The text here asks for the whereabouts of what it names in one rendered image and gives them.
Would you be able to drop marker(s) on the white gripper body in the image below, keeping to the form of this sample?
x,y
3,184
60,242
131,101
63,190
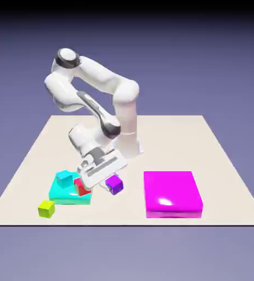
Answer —
x,y
104,170

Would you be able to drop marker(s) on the large cyan box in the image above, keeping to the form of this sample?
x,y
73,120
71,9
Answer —
x,y
68,195

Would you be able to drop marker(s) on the small red cube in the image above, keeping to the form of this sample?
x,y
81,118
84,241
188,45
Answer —
x,y
81,188

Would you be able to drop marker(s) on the small purple cube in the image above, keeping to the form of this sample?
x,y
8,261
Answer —
x,y
115,184

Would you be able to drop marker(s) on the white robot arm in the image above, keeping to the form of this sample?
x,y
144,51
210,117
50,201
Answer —
x,y
100,76

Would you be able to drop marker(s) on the small cyan cube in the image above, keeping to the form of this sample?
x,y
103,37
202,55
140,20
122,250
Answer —
x,y
64,178

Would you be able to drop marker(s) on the large magenta box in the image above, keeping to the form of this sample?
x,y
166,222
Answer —
x,y
171,193

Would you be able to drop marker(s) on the small yellow-green cube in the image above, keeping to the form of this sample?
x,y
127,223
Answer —
x,y
46,209

